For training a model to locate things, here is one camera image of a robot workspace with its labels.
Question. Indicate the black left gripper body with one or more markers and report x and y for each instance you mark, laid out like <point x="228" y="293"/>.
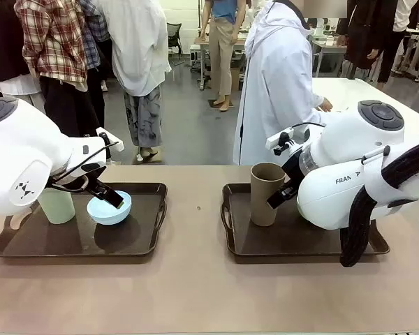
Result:
<point x="90" y="180"/>

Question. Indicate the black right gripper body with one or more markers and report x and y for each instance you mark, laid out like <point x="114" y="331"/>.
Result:
<point x="291" y="174"/>

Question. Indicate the brown tall cup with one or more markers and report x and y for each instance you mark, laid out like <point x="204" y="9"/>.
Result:
<point x="262" y="195"/>

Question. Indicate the light blue bowl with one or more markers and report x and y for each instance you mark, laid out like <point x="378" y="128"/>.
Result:
<point x="108" y="217"/>

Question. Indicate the light green tall cup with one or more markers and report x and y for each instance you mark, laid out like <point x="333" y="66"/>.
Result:
<point x="57" y="209"/>

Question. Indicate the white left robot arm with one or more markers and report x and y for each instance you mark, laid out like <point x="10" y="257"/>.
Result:
<point x="21" y="146"/>

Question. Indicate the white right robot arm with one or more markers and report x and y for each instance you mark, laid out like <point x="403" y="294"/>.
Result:
<point x="335" y="195"/>

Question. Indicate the dark brown serving tray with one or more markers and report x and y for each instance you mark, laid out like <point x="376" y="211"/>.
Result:
<point x="73" y="240"/>
<point x="286" y="240"/>

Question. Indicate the right hand of coat person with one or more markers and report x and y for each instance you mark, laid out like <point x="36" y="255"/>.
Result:
<point x="326" y="104"/>

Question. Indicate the person in white coat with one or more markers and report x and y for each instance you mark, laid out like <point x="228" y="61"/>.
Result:
<point x="276" y="87"/>

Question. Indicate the white table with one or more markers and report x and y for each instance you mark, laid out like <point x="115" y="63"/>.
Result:
<point x="370" y="92"/>

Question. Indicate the grey workbench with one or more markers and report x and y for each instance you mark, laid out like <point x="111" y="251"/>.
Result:
<point x="330" y="49"/>

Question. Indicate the person in loose white shirt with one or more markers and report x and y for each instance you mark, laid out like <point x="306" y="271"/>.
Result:
<point x="136" y="52"/>

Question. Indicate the person in beige trousers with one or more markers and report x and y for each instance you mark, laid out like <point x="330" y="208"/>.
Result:
<point x="221" y="52"/>

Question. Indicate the person in red plaid shirt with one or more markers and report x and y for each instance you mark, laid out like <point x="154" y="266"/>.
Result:
<point x="56" y="42"/>

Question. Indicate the person in blue checked shirt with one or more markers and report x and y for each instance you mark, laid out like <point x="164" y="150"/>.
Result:
<point x="94" y="35"/>

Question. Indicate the person in black clothes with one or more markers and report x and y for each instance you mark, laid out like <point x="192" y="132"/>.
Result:
<point x="370" y="28"/>

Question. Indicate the black office chair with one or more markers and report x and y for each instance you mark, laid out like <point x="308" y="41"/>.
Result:
<point x="174" y="35"/>

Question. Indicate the person in black top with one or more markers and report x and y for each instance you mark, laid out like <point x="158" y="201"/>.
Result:
<point x="3" y="35"/>

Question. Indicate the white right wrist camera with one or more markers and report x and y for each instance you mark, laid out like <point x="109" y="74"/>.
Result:
<point x="279" y="137"/>

